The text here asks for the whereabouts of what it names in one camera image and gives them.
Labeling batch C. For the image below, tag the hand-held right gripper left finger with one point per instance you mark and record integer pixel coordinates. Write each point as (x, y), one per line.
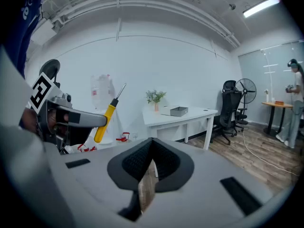
(95, 174)

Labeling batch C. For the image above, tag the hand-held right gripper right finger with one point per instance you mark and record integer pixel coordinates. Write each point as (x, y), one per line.
(202, 198)

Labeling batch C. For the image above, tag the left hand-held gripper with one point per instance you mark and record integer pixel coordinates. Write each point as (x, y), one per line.
(41, 91)

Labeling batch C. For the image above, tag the grey box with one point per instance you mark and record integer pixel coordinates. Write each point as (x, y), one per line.
(179, 111)

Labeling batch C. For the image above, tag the person's left forearm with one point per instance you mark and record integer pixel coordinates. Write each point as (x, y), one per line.
(29, 119)

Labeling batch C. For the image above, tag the beige flat box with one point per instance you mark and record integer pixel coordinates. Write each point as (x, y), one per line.
(166, 110)

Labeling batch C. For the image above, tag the person's left hand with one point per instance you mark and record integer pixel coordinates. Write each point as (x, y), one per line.
(52, 118)

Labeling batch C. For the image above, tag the flower bouquet in pink vase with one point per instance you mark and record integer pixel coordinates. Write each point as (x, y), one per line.
(155, 97)

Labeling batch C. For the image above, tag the white desk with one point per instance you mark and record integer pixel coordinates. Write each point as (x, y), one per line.
(194, 115)

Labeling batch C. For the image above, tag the black standing fan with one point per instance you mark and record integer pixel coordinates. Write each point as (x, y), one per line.
(248, 91)

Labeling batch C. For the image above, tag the round wooden table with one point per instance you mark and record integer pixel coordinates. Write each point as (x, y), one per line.
(276, 105)

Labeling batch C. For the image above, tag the small white vase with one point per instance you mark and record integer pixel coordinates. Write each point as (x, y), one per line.
(267, 96)

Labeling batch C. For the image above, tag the navy blue shirt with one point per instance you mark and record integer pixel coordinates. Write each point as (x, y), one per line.
(21, 20)

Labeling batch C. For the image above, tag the white ceiling pipes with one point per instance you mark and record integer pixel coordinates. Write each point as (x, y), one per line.
(166, 5)

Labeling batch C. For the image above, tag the ceiling tube light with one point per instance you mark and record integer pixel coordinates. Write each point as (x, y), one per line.
(261, 6)

